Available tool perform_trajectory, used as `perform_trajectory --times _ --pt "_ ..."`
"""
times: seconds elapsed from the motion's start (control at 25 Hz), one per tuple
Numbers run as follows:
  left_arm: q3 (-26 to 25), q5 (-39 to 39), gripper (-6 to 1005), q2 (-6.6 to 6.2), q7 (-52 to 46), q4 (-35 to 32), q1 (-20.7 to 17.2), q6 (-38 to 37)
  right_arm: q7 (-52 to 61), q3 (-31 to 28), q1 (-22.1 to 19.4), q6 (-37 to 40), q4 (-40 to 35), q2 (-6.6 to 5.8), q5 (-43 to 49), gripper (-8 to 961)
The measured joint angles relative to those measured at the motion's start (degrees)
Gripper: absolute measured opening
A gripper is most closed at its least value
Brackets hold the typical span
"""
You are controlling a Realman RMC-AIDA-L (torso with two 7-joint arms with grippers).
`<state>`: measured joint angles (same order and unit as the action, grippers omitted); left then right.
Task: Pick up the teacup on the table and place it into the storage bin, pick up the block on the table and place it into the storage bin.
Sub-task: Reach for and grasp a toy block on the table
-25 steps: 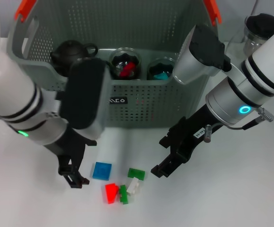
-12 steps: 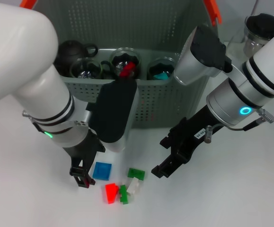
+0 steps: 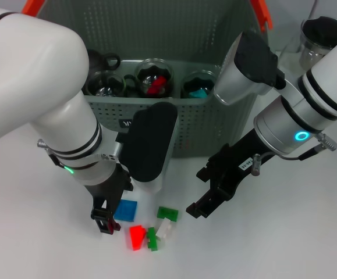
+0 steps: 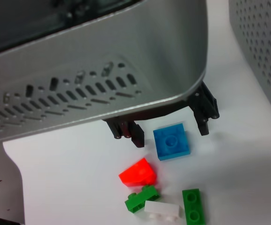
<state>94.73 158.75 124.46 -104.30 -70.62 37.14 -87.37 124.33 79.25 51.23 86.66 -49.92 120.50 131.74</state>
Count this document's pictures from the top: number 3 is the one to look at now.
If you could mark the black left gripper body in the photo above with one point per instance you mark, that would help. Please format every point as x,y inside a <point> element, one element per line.
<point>107,189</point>

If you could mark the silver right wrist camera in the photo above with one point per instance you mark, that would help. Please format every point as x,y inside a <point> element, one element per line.
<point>249,67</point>

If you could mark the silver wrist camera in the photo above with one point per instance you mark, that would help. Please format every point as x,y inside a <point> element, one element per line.
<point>249,67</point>
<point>148,145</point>

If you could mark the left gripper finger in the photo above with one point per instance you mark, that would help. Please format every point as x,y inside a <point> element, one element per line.
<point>128,180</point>
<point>101,219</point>

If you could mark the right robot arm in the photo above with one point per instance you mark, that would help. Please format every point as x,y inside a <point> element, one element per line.
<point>316,96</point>

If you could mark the grey-green perforated storage bin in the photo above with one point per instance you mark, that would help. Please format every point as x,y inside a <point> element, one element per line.
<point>203,128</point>

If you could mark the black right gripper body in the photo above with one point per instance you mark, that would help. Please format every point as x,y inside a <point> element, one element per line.
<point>238,162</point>

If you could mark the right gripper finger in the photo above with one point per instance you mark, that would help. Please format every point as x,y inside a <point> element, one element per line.
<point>209,205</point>
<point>206,173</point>

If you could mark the glass pitcher with black lid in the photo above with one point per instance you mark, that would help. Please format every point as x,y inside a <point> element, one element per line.
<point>322,29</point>

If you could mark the white building brick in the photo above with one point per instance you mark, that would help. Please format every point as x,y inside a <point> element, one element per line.
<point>165,229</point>

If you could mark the blue building brick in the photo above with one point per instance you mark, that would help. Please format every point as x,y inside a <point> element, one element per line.
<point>126,210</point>

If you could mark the orange-red sloped building brick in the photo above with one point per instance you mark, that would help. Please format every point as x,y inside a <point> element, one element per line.
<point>136,236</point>

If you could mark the black clay teapot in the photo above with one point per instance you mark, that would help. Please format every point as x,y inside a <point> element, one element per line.
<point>110,61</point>

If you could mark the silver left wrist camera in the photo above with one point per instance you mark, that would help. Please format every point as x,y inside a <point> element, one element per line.
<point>148,145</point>

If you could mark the green stepped building brick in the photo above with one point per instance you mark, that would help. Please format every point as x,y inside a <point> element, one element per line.
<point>153,241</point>

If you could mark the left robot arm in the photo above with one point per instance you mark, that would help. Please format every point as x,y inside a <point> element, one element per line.
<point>40,72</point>

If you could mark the glass teacup with black holder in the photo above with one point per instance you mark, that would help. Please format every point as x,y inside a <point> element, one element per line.
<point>198,82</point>
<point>107,84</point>
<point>153,72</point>

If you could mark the red curved building brick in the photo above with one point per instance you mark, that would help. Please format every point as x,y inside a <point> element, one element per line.
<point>158,84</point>

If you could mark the teal building brick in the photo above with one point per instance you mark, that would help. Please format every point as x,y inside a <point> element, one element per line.
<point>198,93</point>

